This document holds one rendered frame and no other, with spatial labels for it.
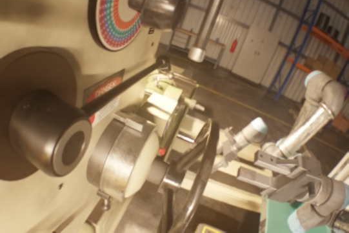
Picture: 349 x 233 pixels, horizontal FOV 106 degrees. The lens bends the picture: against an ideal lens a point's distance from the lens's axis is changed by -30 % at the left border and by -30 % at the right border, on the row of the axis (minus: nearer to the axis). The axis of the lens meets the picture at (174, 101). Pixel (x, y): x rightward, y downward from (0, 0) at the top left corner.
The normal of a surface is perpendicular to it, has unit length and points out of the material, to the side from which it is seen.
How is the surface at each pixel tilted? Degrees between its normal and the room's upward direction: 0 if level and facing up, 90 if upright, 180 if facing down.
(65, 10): 90
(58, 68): 90
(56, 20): 90
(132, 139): 21
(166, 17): 111
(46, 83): 90
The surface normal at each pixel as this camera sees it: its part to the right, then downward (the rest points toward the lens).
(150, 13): -0.35, 0.69
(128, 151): 0.12, -0.48
